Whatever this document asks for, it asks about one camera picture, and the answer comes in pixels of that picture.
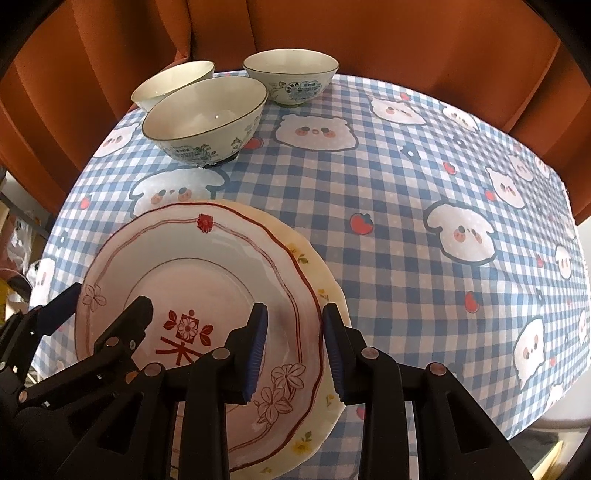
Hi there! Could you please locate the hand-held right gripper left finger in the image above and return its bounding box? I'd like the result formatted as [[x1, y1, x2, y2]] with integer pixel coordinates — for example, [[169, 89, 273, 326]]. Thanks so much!
[[60, 302, 269, 480]]

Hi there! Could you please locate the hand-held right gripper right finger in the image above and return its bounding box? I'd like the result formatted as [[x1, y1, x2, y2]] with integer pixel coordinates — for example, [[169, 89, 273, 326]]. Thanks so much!
[[322, 302, 534, 480]]

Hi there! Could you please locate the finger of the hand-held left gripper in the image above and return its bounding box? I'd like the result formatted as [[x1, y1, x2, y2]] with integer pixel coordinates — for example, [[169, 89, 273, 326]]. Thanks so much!
[[14, 295, 154, 411], [28, 282, 83, 344]]

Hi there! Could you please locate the large cream yellow-flower plate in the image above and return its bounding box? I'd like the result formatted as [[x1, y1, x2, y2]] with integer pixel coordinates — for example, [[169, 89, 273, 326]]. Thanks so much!
[[215, 200, 348, 477]]

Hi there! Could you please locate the white plate red pattern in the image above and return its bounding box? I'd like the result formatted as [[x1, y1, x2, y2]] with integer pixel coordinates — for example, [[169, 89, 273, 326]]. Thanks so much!
[[74, 201, 324, 474]]

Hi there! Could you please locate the white bowl blue floral print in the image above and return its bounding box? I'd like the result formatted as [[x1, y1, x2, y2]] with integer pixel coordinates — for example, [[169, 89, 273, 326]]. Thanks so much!
[[243, 49, 339, 108], [141, 76, 269, 168], [130, 60, 216, 113]]

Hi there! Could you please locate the blue checked animal-print tablecloth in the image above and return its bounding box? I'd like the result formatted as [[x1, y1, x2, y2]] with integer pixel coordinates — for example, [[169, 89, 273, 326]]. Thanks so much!
[[28, 69, 591, 439]]

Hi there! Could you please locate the rust orange curtain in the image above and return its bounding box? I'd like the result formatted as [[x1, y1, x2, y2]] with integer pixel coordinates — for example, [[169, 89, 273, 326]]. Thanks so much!
[[0, 0, 591, 227]]

